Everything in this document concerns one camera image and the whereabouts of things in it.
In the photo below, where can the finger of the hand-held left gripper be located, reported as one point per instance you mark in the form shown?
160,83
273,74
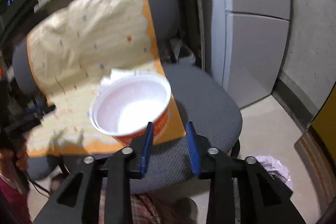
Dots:
43,110

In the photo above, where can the person's patterned trouser leg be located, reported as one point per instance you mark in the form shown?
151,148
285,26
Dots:
147,209

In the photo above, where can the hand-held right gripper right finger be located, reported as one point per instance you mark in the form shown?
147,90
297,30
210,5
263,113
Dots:
192,150

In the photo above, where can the grey metal cabinet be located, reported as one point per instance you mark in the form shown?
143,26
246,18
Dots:
257,56

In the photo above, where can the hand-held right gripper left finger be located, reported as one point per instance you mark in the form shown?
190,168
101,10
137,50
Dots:
146,146

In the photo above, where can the yellow door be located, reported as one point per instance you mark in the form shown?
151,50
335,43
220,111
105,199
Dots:
326,121

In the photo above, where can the dark slipper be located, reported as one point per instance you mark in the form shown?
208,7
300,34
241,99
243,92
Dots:
183,211

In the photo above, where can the orange instant noodle cup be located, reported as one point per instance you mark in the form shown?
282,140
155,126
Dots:
131,106

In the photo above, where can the yellow striped blanket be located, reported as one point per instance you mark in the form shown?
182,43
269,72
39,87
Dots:
92,29

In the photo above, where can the trash bin with pale bag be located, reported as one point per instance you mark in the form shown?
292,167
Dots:
275,169

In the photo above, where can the person's left forearm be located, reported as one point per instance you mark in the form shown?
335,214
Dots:
11,200

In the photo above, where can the striped door threshold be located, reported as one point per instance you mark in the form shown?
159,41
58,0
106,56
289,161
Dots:
315,158

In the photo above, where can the crumpled white paper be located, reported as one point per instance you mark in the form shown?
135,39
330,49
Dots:
115,76

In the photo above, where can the person's left hand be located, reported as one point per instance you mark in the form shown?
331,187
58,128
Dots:
22,158

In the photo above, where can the grey office chair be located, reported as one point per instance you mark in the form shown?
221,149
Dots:
202,98

